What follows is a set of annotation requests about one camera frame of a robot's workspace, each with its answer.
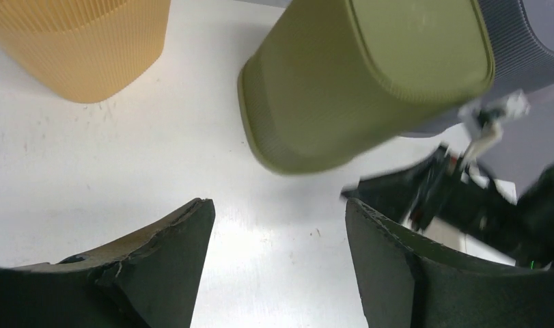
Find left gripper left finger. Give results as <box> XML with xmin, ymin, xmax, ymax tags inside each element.
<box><xmin>0</xmin><ymin>198</ymin><xmax>215</xmax><ymax>328</ymax></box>

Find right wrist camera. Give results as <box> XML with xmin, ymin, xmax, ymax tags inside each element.
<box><xmin>458</xmin><ymin>90</ymin><xmax>530</xmax><ymax>165</ymax></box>

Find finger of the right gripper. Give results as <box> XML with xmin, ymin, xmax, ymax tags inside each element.
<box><xmin>341</xmin><ymin>157</ymin><xmax>439</xmax><ymax>222</ymax></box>

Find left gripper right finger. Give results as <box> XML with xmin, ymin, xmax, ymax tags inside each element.
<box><xmin>345</xmin><ymin>199</ymin><xmax>554</xmax><ymax>328</ymax></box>

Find green mesh waste bin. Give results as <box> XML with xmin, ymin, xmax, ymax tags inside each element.
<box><xmin>238</xmin><ymin>1</ymin><xmax>495</xmax><ymax>174</ymax></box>

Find grey mesh waste bin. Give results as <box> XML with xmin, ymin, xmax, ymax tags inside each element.
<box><xmin>401</xmin><ymin>0</ymin><xmax>554</xmax><ymax>139</ymax></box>

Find yellow mesh waste bin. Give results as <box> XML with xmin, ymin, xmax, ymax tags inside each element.
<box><xmin>0</xmin><ymin>0</ymin><xmax>171</xmax><ymax>103</ymax></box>

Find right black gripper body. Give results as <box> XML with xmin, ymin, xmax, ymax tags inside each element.
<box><xmin>410</xmin><ymin>146</ymin><xmax>554</xmax><ymax>267</ymax></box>

